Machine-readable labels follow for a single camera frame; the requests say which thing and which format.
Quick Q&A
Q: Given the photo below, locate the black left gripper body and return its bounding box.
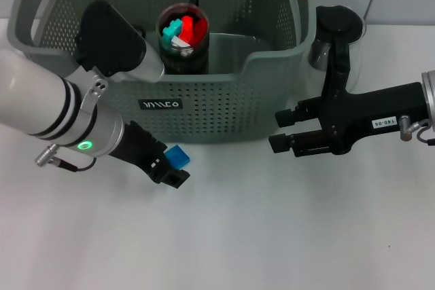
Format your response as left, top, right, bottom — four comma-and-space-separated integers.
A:
107, 120, 168, 178

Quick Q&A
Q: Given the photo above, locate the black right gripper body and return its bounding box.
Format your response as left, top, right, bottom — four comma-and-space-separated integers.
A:
319, 81, 430, 156

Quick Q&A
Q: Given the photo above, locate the blue toy brick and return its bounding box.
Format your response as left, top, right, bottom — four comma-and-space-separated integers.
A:
165, 145, 192, 171

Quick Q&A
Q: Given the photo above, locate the teal toy brick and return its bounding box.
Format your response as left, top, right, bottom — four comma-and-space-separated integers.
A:
161, 20, 184, 43

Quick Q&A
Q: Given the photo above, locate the bright red toy brick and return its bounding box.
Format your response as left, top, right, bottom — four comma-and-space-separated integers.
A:
179, 15, 197, 41

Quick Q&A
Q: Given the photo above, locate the grey perforated storage basket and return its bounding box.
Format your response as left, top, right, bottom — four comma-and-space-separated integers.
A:
7, 0, 317, 144

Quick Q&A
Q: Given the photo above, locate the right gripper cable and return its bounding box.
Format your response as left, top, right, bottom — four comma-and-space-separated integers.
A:
398, 115, 435, 147

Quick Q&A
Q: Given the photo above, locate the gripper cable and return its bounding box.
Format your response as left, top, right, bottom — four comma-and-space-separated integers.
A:
33, 145, 99, 173
398, 115, 435, 147

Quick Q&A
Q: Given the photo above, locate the glass coffee pot black handle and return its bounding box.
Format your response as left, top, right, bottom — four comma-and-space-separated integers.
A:
307, 4, 368, 96

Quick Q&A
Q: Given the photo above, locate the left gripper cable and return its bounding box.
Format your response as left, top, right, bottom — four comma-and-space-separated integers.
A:
33, 145, 99, 173

